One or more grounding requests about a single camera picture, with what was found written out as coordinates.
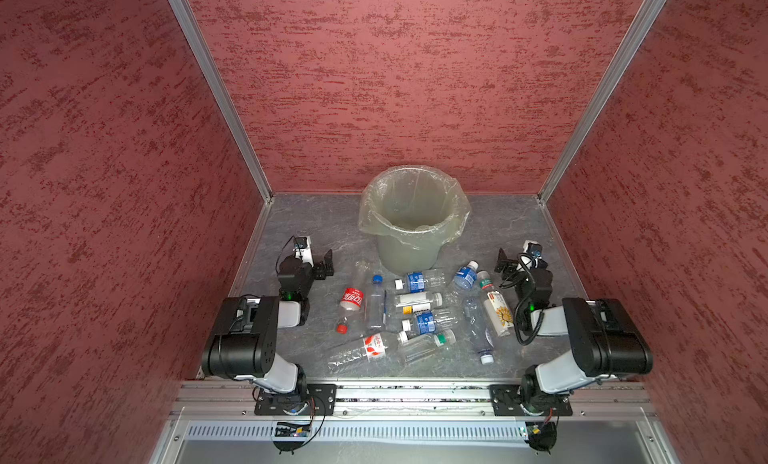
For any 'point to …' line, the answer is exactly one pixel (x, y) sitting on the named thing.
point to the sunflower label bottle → (497, 308)
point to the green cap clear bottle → (416, 348)
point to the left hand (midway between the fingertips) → (318, 255)
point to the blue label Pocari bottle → (426, 321)
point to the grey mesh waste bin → (398, 260)
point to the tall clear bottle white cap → (477, 325)
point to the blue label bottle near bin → (419, 282)
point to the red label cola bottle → (354, 278)
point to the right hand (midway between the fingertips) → (513, 254)
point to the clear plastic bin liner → (413, 205)
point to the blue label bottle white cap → (464, 282)
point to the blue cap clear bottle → (377, 303)
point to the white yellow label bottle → (418, 301)
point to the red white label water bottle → (373, 347)
